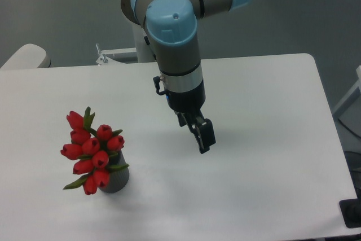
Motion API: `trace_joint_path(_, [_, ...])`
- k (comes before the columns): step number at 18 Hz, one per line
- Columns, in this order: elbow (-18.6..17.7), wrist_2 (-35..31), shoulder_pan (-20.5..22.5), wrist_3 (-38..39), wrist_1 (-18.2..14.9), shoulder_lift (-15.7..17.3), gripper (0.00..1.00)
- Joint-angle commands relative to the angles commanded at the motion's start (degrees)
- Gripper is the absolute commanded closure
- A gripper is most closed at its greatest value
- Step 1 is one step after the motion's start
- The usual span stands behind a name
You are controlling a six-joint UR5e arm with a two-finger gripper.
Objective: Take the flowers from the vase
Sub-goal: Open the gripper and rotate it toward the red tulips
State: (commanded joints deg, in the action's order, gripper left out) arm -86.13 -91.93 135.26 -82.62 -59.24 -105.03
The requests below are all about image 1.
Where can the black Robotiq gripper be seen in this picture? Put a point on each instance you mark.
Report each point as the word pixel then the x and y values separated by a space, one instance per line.
pixel 186 102

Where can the red tulip bouquet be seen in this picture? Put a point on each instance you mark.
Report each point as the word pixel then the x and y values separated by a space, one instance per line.
pixel 91 150

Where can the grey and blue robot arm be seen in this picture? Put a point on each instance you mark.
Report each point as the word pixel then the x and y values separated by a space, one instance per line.
pixel 171 29

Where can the dark grey ribbed vase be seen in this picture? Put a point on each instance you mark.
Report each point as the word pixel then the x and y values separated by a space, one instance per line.
pixel 117 180

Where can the white furniture at right edge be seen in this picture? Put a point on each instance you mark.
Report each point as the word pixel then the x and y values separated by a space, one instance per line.
pixel 346 101

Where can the white chair armrest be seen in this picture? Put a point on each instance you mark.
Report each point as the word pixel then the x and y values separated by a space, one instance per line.
pixel 29 56

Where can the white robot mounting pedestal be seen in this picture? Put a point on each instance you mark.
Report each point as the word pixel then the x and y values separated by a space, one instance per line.
pixel 141 53

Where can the black table cable port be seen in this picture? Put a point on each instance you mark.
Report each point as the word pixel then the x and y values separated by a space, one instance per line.
pixel 350 209

